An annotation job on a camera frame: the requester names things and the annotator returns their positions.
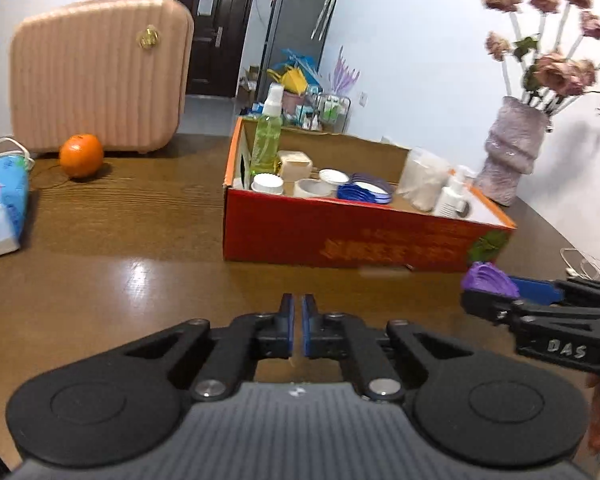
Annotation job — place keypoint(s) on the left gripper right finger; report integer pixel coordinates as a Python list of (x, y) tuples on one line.
[(363, 352)]

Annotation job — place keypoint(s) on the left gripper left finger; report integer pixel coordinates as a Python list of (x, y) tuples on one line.
[(239, 347)]

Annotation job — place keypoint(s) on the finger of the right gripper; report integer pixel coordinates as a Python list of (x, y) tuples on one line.
[(496, 309), (571, 292)]

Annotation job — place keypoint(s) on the purple plastic lid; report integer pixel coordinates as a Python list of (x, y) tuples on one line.
[(485, 277)]

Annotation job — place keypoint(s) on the small white spray bottle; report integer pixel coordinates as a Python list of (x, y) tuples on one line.
[(453, 201)]

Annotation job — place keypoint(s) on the dark blue lid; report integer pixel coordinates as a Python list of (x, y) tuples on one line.
[(354, 193)]

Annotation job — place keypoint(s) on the translucent plastic container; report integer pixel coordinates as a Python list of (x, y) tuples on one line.
[(423, 176)]

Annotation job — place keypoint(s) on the small white lid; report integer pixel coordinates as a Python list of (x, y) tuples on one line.
[(333, 178)]

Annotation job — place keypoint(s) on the white bottle cap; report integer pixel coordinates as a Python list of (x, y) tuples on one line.
[(267, 184)]

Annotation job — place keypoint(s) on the beige cube block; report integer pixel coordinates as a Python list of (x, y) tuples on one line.
[(294, 165)]

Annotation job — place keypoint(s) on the green liquid spray bottle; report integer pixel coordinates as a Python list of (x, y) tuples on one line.
[(269, 128)]

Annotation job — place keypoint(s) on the white jar lid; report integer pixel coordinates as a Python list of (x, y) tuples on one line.
[(312, 188)]

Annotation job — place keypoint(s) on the blue translucent lid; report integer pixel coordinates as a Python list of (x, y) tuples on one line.
[(371, 183)]

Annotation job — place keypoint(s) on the red orange cardboard box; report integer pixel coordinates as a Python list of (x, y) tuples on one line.
[(311, 231)]

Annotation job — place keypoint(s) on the pink ceramic vase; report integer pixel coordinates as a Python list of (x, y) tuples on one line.
[(512, 147)]

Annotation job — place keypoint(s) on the dried pink roses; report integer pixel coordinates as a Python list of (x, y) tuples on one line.
[(539, 65)]

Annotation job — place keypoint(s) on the orange fruit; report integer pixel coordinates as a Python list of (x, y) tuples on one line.
[(81, 156)]

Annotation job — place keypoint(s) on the blue tissue pack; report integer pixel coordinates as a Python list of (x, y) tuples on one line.
[(15, 165)]

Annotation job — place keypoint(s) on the pink ribbed suitcase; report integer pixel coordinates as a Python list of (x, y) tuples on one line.
[(113, 68)]

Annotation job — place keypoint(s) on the grey refrigerator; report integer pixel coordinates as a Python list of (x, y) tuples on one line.
[(296, 25)]

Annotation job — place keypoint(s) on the dark brown entrance door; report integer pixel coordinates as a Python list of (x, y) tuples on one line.
[(220, 28)]

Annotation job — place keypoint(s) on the white wired earphones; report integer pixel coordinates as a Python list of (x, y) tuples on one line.
[(580, 264)]

